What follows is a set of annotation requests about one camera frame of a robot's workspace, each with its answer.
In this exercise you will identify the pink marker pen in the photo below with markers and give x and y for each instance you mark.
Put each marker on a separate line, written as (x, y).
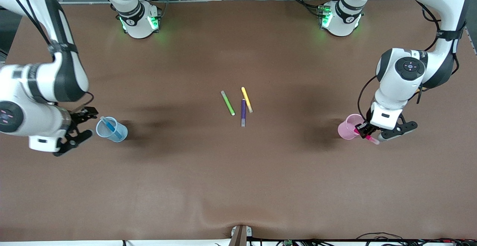
(372, 140)

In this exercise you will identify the blue marker pen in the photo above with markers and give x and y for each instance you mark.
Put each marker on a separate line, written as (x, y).
(111, 127)

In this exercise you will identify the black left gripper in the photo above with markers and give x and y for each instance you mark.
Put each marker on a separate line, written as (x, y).
(363, 128)

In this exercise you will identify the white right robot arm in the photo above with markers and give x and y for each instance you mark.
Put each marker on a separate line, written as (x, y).
(41, 121)

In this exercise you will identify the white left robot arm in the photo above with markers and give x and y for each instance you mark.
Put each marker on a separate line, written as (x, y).
(391, 89)

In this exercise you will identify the green marker pen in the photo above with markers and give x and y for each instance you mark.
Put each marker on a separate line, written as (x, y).
(228, 103)

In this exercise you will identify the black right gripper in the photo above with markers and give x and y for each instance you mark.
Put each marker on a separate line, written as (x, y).
(77, 118)

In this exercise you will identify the purple marker pen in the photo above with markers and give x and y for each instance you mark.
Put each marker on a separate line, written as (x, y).
(243, 113)

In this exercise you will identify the yellow marker pen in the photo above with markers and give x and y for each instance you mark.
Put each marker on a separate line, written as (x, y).
(246, 98)

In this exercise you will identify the light blue plastic cup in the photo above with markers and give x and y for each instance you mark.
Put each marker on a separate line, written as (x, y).
(125, 131)

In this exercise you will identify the pink plastic cup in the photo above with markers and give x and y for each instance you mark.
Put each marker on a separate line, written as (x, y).
(344, 130)

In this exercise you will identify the brown table cover sheet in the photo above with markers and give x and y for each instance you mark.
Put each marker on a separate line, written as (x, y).
(238, 182)

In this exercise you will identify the camera mount post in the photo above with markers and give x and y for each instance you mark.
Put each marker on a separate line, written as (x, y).
(240, 236)

